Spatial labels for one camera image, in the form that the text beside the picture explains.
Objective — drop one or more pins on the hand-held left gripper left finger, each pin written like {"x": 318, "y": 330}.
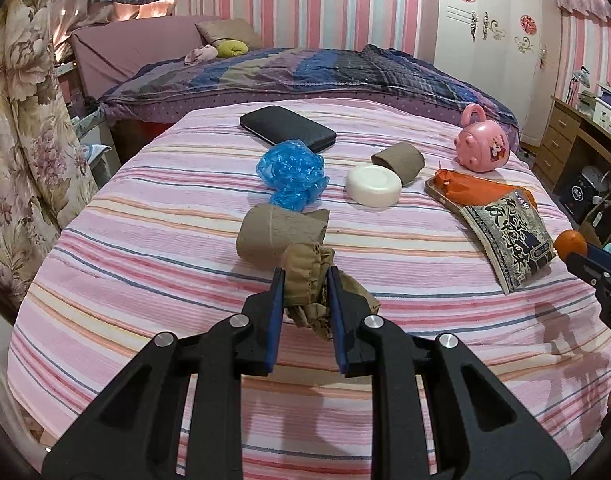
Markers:
{"x": 275, "y": 320}

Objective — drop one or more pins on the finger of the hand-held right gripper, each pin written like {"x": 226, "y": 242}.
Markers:
{"x": 583, "y": 265}
{"x": 605, "y": 257}

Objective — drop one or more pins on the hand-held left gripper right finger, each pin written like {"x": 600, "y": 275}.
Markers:
{"x": 338, "y": 320}

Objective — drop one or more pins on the orange tangerine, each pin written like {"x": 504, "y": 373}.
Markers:
{"x": 570, "y": 244}

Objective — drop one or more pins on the brown paper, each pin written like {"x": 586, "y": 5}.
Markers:
{"x": 360, "y": 297}
{"x": 305, "y": 270}

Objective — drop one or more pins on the black printed snack packet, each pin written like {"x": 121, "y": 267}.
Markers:
{"x": 510, "y": 240}

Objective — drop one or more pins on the brown sock roll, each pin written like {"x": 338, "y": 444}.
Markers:
{"x": 270, "y": 232}

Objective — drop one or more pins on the orange plastic bag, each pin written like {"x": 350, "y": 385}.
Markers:
{"x": 470, "y": 187}

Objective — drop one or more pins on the white round container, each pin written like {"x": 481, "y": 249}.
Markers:
{"x": 374, "y": 187}

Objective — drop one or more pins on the blue plastic bag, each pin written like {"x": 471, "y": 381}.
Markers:
{"x": 290, "y": 170}

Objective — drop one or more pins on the small cardboard tube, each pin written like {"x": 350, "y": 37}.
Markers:
{"x": 403, "y": 160}

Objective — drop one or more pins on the black box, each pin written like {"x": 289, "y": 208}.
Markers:
{"x": 578, "y": 197}

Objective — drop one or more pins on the white fan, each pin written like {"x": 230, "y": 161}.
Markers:
{"x": 596, "y": 179}

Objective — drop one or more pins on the pink striped tablecloth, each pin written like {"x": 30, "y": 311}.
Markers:
{"x": 185, "y": 270}

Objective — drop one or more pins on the wooden desk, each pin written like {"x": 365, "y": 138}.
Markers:
{"x": 555, "y": 145}

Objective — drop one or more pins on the white box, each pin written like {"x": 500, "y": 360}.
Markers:
{"x": 603, "y": 109}

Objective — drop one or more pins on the pink mug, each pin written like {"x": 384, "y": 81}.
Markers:
{"x": 483, "y": 145}

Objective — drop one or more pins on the tan phone case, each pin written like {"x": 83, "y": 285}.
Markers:
{"x": 438, "y": 192}

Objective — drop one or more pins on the desk lamp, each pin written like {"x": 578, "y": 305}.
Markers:
{"x": 578, "y": 82}

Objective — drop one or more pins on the black wallet case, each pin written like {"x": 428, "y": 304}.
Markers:
{"x": 285, "y": 127}

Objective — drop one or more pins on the white wardrobe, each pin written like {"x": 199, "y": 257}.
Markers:
{"x": 490, "y": 70}

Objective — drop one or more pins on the purple dotted bed sheet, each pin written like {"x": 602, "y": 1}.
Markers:
{"x": 150, "y": 110}

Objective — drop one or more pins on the striped purple quilt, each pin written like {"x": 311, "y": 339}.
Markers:
{"x": 310, "y": 72}

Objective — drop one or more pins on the yellow plush toy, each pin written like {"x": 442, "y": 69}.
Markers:
{"x": 231, "y": 49}

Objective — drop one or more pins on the pink cloth bundle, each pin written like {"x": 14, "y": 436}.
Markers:
{"x": 200, "y": 55}

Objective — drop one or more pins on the tan pillow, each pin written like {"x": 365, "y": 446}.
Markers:
{"x": 230, "y": 30}

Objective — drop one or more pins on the mauve bed headboard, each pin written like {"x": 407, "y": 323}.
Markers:
{"x": 130, "y": 50}

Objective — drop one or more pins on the floral curtain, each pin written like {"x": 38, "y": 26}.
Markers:
{"x": 30, "y": 135}

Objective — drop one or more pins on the pink sheer curtain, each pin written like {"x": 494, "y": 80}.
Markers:
{"x": 135, "y": 10}

